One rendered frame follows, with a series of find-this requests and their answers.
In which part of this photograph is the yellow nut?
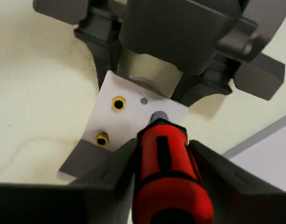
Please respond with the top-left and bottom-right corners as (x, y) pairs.
(112, 95), (126, 111)
(95, 133), (109, 147)

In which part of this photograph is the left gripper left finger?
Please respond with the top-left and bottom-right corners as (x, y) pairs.
(0, 138), (139, 224)

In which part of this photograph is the red and black nut driver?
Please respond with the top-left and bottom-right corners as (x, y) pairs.
(131, 111), (214, 224)

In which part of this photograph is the grey cylinder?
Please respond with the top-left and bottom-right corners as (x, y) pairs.
(128, 76), (162, 104)

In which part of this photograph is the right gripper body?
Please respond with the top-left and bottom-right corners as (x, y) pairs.
(32, 0), (286, 101)

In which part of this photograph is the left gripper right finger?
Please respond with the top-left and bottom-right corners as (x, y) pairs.
(188, 139), (286, 224)

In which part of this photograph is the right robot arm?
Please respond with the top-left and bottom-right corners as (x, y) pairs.
(119, 0), (286, 75)

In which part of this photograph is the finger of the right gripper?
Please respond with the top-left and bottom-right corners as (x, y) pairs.
(170, 73), (233, 108)
(73, 28), (122, 92)

